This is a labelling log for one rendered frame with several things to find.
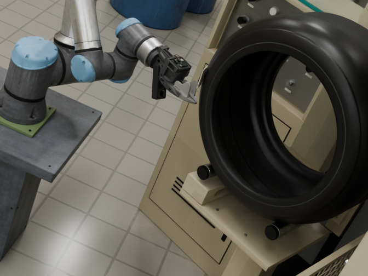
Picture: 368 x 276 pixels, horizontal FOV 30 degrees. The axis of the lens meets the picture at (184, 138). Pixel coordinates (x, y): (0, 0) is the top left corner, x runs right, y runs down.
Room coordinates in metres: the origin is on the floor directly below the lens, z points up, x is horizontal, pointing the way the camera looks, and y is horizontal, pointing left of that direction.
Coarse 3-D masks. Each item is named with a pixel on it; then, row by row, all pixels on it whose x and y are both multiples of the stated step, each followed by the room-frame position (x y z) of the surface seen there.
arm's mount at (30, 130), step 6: (48, 108) 2.18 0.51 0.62; (54, 108) 2.19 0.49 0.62; (48, 114) 2.14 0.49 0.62; (0, 120) 1.99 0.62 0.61; (6, 120) 2.00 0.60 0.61; (42, 120) 2.09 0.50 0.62; (12, 126) 1.98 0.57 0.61; (18, 126) 2.00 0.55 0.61; (24, 126) 2.01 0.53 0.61; (30, 126) 2.03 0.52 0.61; (36, 126) 2.04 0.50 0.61; (24, 132) 1.98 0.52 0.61; (30, 132) 2.00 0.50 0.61; (36, 132) 2.02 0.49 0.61
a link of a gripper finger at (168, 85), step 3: (165, 84) 1.94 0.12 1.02; (168, 84) 1.93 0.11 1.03; (171, 84) 1.94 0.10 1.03; (165, 87) 1.93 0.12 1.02; (168, 87) 1.93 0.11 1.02; (171, 87) 1.93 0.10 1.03; (168, 90) 1.93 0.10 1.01; (171, 90) 1.92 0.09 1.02; (174, 90) 1.93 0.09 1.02; (171, 93) 1.92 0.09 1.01; (174, 93) 1.92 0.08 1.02; (177, 93) 1.92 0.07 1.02; (177, 96) 1.92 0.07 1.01
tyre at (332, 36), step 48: (240, 48) 1.75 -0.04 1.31; (288, 48) 1.68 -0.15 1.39; (336, 48) 1.65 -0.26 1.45; (240, 96) 1.98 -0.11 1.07; (336, 96) 1.58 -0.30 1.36; (240, 144) 1.90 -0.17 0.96; (336, 144) 1.55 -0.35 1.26; (240, 192) 1.64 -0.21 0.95; (288, 192) 1.81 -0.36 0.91; (336, 192) 1.52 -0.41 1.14
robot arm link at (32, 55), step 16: (16, 48) 2.05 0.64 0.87; (32, 48) 2.07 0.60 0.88; (48, 48) 2.11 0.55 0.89; (16, 64) 2.02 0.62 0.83; (32, 64) 2.02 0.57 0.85; (48, 64) 2.05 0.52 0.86; (64, 64) 2.13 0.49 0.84; (16, 80) 2.02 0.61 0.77; (32, 80) 2.03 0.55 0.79; (48, 80) 2.07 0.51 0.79; (32, 96) 2.04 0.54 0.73
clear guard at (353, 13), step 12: (300, 0) 2.52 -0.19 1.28; (312, 0) 2.50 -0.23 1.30; (324, 0) 2.48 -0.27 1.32; (336, 0) 2.46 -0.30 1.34; (348, 0) 2.43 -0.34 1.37; (360, 0) 2.41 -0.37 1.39; (324, 12) 2.47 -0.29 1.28; (336, 12) 2.44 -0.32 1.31; (348, 12) 2.42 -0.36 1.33; (360, 12) 2.40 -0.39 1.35
